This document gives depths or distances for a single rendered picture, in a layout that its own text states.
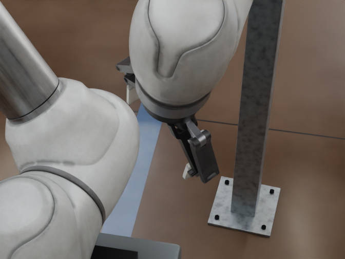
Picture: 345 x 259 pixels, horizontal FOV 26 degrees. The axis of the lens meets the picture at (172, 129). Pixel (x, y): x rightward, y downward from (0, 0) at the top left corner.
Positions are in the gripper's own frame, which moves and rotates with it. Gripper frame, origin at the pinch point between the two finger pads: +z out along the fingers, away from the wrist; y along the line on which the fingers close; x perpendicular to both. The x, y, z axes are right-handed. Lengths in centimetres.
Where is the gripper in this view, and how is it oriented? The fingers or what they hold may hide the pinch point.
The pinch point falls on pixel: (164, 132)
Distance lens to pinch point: 106.5
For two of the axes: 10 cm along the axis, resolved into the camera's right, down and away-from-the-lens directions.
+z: -0.6, 2.8, 9.6
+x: -8.0, 5.6, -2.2
